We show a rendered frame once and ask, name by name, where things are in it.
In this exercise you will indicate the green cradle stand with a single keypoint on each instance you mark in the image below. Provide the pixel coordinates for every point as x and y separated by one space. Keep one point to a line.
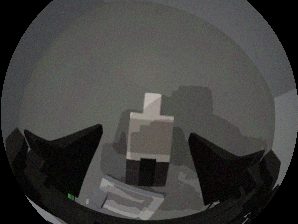
71 196

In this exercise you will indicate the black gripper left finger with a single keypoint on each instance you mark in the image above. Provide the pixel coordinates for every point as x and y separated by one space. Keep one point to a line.
68 158

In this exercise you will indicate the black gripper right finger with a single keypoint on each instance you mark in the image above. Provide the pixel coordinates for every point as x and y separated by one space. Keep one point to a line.
216 168

